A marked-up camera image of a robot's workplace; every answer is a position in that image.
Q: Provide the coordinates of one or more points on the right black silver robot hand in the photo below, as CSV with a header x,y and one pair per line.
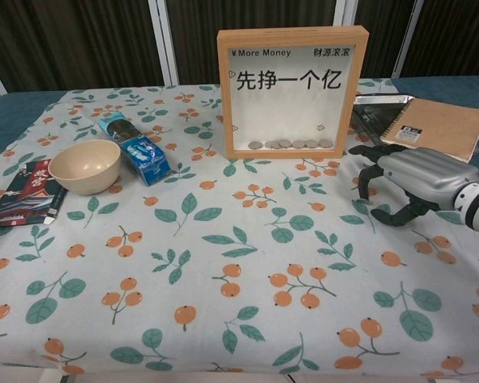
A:
x,y
427,175

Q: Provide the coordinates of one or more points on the kraft spiral notebook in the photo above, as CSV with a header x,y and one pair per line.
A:
x,y
435,123

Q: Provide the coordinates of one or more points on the rectangular metal tray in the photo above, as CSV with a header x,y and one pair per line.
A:
x,y
367,115

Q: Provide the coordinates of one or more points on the floral leaf berry tablecloth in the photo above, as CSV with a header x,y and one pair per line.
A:
x,y
223,223

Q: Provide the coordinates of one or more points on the blue snack package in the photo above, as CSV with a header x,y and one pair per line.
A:
x,y
147,159

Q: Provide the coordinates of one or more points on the cream round bowl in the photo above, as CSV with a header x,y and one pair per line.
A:
x,y
84,179

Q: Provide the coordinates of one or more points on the dark palace print box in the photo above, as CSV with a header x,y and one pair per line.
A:
x,y
20,199

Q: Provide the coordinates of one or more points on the teal blue table cover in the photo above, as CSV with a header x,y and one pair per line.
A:
x,y
8,107

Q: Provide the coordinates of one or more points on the wooden frame coin bank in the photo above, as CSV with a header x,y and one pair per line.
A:
x,y
223,99

